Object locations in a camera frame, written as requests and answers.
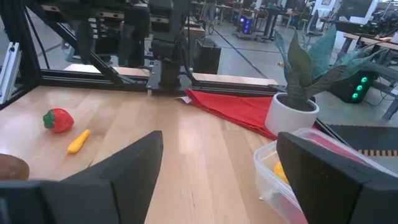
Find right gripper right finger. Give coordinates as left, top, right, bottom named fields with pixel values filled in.
left=275, top=131, right=398, bottom=224

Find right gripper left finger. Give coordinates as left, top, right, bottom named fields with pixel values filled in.
left=0, top=129, right=165, bottom=224

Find yellow toy pineapple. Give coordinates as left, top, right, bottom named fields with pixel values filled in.
left=272, top=161, right=292, bottom=186

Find black mat hazard-striped edges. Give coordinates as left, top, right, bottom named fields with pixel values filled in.
left=326, top=124, right=398, bottom=158

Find brown toy kiwi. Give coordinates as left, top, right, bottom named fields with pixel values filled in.
left=0, top=152, right=30, bottom=181

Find clear plastic container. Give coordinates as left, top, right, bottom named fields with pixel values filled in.
left=253, top=127, right=398, bottom=224

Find red strawberry toy green cap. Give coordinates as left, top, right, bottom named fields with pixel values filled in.
left=42, top=107, right=75, bottom=134

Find green plant in white pot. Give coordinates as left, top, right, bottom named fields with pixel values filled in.
left=264, top=24, right=383, bottom=136

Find black computer green lights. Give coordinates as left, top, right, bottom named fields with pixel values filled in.
left=328, top=70, right=379, bottom=104

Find red cloth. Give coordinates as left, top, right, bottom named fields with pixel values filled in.
left=185, top=88, right=315, bottom=141

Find silver aluminium extrusion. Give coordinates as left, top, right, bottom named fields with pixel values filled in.
left=0, top=42, right=22, bottom=105

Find wooden desk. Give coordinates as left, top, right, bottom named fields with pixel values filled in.
left=335, top=29, right=398, bottom=121

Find black box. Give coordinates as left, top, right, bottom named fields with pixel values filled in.
left=192, top=40, right=222, bottom=75

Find black computer blue lights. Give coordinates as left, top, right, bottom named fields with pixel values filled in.
left=238, top=15, right=254, bottom=35

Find black aluminium rig frame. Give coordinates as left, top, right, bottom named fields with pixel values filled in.
left=0, top=0, right=346, bottom=147

